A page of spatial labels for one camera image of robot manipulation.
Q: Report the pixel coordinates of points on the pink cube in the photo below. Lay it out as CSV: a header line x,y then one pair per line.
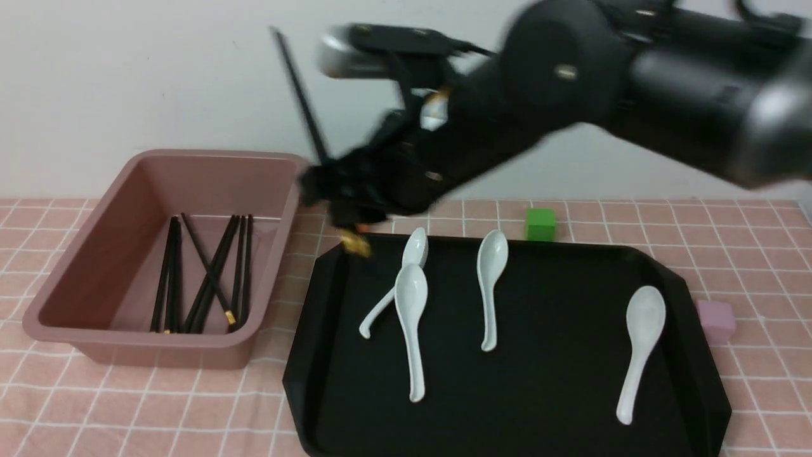
x,y
717,320

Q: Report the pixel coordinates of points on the green cube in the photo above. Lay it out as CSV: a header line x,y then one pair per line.
x,y
540,225

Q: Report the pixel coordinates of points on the pink checkered tablecloth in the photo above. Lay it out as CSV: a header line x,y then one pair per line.
x,y
753,255

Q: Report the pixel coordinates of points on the black plastic tray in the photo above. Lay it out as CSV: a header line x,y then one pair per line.
x,y
550,387

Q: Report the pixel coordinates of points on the black chopstick gold tip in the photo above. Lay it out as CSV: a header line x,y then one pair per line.
x,y
312,183

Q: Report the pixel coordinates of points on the white ceramic spoon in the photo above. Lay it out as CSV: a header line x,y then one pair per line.
x,y
645,320
411,293
491,261
415,251

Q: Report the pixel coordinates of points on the pink plastic bin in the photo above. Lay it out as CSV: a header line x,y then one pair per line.
x,y
100,296

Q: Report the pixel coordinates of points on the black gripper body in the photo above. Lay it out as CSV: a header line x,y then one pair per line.
x,y
407,165

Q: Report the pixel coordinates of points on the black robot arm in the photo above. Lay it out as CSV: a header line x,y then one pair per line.
x,y
730,98

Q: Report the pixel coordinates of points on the black chopstick in bin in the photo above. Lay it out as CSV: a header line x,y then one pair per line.
x,y
212,273
219,279
237,279
206,263
173,294
161,316
247,274

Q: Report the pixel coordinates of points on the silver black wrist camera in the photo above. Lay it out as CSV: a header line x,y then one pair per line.
x,y
360,51

